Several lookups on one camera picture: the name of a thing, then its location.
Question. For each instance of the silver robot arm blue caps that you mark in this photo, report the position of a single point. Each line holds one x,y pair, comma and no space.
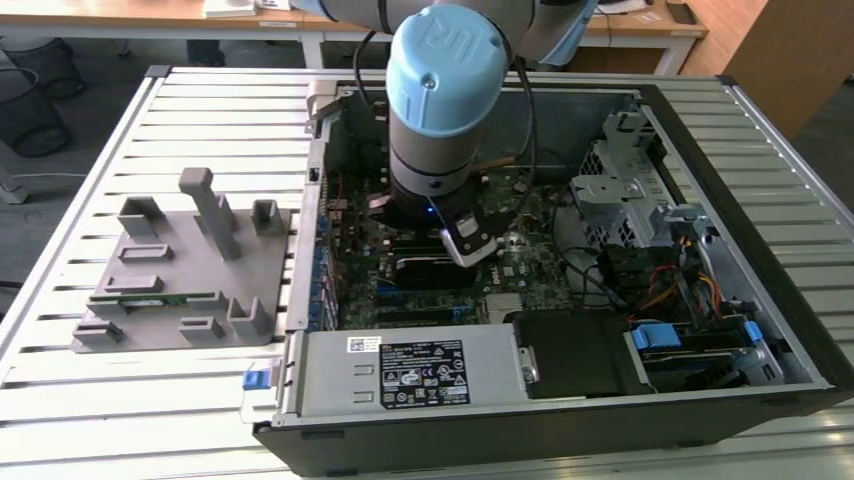
441,75

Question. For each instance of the black RAM slot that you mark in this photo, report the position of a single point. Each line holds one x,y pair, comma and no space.
417,241
417,252

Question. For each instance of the black graphics card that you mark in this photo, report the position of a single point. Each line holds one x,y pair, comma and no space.
421,275

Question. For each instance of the green motherboard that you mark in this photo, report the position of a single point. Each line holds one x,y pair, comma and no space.
534,260

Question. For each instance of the black expansion slot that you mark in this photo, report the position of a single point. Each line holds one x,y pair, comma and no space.
414,316

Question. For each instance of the silver chipset heatsink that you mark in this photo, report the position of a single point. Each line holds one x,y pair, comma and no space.
503,305

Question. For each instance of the metal drive cage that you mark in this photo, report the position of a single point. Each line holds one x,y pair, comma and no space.
610,190

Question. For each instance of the grey parts rack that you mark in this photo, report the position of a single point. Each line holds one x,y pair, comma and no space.
200,250

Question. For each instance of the grey power supply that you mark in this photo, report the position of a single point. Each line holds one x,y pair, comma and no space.
334,380

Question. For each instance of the black plastic shroud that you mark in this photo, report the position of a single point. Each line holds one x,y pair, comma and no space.
574,350

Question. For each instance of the green RAM stick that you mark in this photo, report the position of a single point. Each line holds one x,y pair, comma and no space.
175,299

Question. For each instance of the blue case latch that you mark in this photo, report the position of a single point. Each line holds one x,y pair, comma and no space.
256,380

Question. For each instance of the blue disk carrier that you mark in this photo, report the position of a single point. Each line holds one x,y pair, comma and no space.
657,337

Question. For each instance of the black PC case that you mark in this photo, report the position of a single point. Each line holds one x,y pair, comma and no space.
467,450

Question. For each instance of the white box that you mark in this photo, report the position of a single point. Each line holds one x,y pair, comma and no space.
230,7

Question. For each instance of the black phone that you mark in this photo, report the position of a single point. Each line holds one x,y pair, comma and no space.
682,12

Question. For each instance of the wooden desk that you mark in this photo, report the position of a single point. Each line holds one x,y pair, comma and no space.
134,20

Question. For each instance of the black mesh bin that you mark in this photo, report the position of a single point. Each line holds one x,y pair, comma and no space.
60,60
34,115

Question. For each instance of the wooden cabinet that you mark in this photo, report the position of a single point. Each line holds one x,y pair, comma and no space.
801,60

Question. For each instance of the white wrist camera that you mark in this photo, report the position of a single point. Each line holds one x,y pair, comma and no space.
470,250

